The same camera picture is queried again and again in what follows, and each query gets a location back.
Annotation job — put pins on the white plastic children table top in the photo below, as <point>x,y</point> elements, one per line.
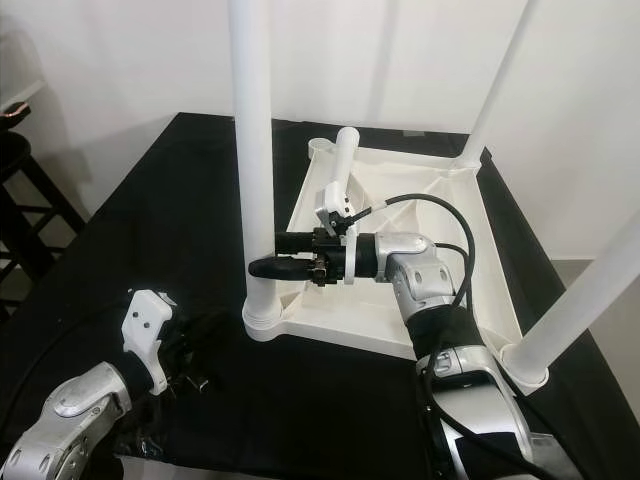
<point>360,320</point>

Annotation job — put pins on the clear tape patch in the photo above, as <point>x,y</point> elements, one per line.
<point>410,131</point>
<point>140,445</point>
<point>555,450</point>

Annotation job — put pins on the black tablecloth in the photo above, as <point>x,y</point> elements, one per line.
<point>140,230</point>

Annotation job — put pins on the black round stool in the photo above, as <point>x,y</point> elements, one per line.
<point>15,155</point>

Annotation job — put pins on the clear plastic storage box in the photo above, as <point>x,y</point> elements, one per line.
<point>15,85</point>

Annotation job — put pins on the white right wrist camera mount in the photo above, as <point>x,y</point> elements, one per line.
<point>332,200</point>

